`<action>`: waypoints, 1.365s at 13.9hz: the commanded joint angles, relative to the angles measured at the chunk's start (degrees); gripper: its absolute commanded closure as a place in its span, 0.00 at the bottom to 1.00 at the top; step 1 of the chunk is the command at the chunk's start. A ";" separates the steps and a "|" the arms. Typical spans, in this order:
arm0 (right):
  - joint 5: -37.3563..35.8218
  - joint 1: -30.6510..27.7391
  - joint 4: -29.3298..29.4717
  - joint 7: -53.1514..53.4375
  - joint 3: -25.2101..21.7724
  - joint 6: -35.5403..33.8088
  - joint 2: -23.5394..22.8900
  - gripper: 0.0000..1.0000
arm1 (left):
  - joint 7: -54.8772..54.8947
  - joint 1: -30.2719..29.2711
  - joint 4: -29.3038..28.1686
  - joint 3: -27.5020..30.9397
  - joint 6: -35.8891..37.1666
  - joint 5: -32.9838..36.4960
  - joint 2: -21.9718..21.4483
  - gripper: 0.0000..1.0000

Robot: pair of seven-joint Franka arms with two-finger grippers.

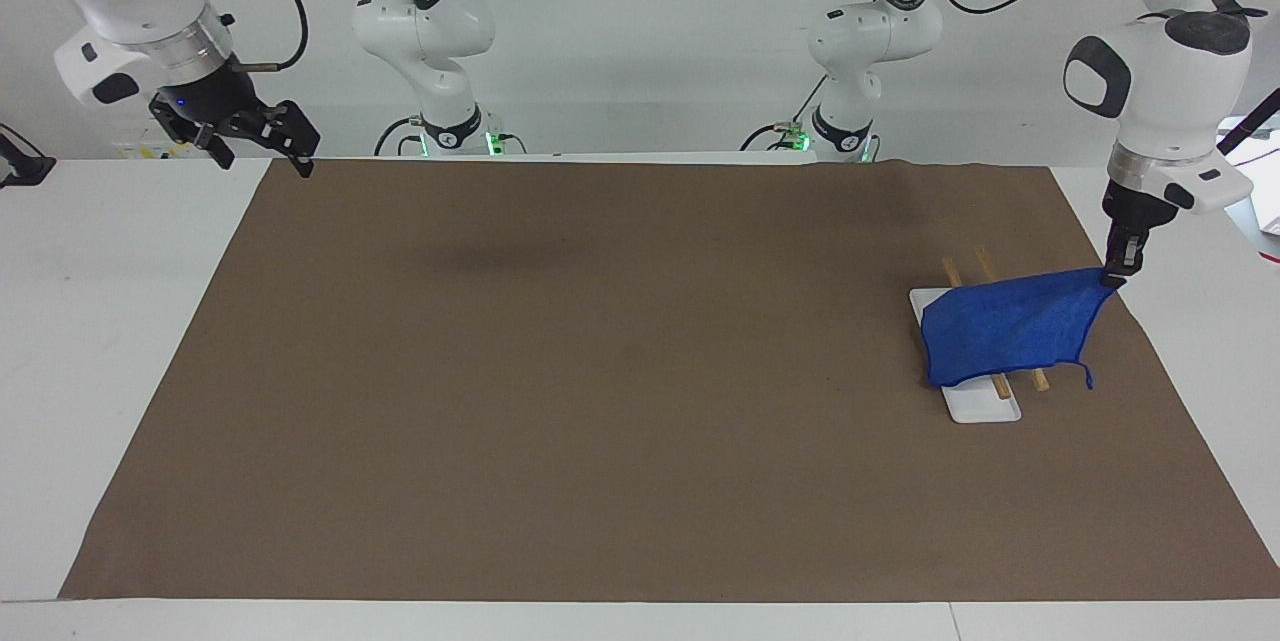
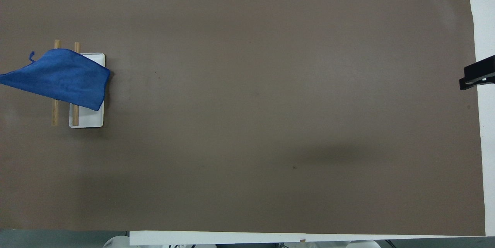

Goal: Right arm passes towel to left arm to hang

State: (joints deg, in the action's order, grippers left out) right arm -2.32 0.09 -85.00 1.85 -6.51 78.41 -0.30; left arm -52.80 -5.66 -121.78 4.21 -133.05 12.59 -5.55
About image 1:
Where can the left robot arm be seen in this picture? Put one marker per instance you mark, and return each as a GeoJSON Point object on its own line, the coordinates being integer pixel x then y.
{"type": "Point", "coordinates": [1160, 81]}

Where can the blue towel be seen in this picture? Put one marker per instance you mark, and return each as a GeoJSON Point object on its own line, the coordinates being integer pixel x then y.
{"type": "Point", "coordinates": [1000, 326]}

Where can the white rack base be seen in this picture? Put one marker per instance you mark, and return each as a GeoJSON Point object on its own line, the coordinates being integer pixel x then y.
{"type": "Point", "coordinates": [975, 406]}

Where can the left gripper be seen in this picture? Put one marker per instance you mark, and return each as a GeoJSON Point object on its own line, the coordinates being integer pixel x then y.
{"type": "Point", "coordinates": [1138, 209]}

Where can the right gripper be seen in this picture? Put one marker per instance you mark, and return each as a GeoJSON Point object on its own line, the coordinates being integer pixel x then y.
{"type": "Point", "coordinates": [200, 101]}

